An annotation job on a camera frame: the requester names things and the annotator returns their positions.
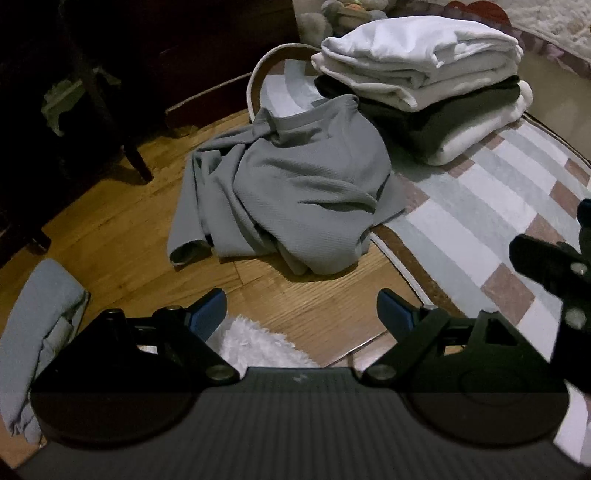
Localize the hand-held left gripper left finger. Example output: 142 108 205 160
97 288 242 385

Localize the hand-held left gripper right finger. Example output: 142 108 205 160
362 288 520 386

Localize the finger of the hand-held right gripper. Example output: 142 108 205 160
576 198 591 252
509 233 591 386

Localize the grey knit sweater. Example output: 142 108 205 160
167 93 408 278

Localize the white fluffy mat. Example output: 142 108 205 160
210 315 321 374

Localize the checked pastel rug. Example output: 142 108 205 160
247 43 591 462

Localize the thick white folded garment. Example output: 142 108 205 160
427 92 529 167

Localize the dark grey folded garment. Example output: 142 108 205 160
315 74 534 155

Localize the dark wooden chair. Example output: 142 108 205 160
55 0 155 183

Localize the grey-blue cloth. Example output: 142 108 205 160
0 258 90 446

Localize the printed quilted bedspread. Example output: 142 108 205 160
443 0 591 77

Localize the cream folded garment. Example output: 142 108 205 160
311 51 522 112

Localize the dark wooden cabinet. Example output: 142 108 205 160
152 0 301 132

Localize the grey plush toy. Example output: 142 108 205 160
298 0 402 44

